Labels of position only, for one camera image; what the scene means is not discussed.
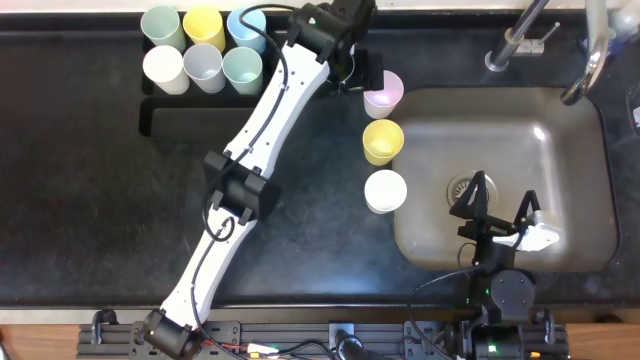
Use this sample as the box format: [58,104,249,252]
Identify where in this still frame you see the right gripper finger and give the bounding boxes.
[448,169,489,222]
[513,189,542,227]

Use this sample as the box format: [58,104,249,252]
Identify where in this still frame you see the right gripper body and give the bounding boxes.
[457,215,521,246]

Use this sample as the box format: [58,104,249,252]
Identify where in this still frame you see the yellow cup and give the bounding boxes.
[362,118,405,167]
[182,5,227,53]

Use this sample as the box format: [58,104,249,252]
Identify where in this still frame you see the pink cup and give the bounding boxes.
[362,69,405,120]

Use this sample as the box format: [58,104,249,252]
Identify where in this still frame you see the steel sink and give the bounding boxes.
[392,87,621,274]

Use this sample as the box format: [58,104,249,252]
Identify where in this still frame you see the white cup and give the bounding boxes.
[363,168,409,215]
[142,44,191,96]

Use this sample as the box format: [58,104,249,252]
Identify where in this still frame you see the steel tap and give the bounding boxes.
[483,0,617,107]

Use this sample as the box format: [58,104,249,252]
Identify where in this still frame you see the green cup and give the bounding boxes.
[140,5,187,53]
[222,46,265,96]

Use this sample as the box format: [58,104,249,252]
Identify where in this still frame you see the blue cup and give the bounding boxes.
[226,6,268,55]

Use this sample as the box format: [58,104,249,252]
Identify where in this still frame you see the grey cup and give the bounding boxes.
[182,43,227,95]

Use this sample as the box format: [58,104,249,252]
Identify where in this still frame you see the black tray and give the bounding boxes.
[138,13,275,139]

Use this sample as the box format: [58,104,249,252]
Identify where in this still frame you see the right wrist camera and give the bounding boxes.
[492,209,564,254]

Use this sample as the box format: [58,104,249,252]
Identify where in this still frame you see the black cable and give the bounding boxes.
[405,242,484,359]
[188,3,304,359]

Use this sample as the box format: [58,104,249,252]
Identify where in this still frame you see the mounting rail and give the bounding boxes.
[77,308,571,360]

